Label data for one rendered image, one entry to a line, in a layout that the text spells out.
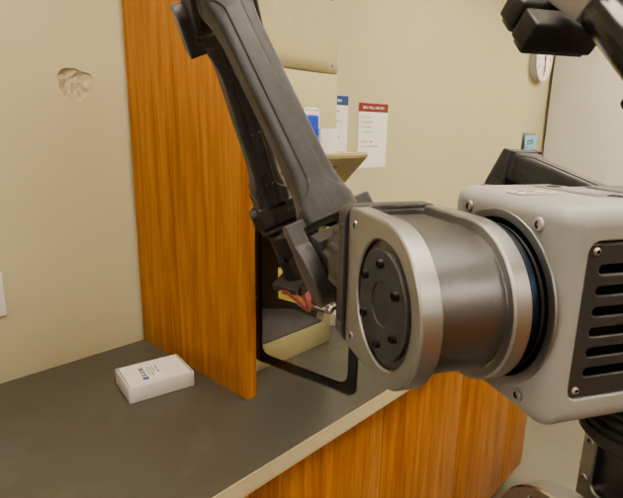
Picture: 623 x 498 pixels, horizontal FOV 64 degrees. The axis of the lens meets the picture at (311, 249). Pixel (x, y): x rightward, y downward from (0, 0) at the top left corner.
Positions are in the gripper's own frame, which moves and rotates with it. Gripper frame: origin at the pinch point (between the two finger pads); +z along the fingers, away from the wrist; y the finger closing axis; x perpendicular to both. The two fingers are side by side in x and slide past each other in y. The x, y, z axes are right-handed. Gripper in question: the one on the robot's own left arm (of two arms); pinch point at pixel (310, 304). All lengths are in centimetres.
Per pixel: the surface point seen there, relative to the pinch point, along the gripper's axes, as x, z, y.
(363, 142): -55, 17, -110
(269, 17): -20, -51, -37
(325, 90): -19, -29, -48
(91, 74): -66, -50, -15
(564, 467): 28, 178, -92
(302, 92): -20, -32, -40
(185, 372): -31.0, 14.5, 18.7
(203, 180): -28.5, -24.8, -7.6
